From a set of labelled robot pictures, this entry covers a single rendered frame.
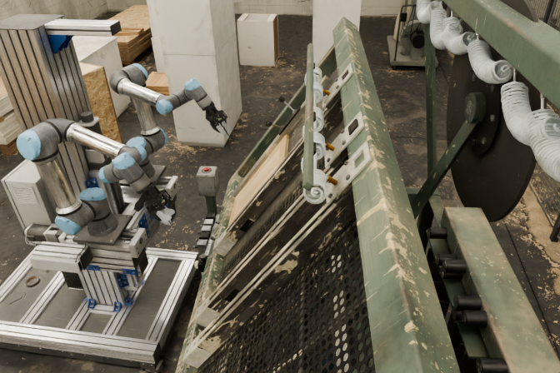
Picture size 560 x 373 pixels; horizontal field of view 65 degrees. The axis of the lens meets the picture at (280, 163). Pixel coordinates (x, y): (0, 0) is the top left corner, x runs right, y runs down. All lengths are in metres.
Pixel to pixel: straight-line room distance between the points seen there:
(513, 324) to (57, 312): 2.84
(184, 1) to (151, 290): 2.65
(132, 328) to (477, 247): 2.35
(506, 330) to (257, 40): 6.56
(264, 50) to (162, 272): 4.72
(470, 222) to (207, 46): 3.67
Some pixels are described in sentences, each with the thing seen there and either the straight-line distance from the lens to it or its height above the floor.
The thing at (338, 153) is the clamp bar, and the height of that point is 1.81.
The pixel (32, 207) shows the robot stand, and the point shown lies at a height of 1.06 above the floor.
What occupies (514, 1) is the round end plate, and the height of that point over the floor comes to 2.22.
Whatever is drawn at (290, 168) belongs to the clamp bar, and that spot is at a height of 1.45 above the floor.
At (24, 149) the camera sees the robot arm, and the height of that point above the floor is 1.61.
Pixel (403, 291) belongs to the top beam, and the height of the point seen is 1.91.
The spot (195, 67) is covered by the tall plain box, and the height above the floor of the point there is 0.95.
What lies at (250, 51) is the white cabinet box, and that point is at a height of 0.24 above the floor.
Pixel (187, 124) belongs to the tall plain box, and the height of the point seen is 0.29.
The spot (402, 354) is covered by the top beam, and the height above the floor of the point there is 1.89.
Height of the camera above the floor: 2.54
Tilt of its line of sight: 33 degrees down
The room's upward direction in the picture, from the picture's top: 2 degrees counter-clockwise
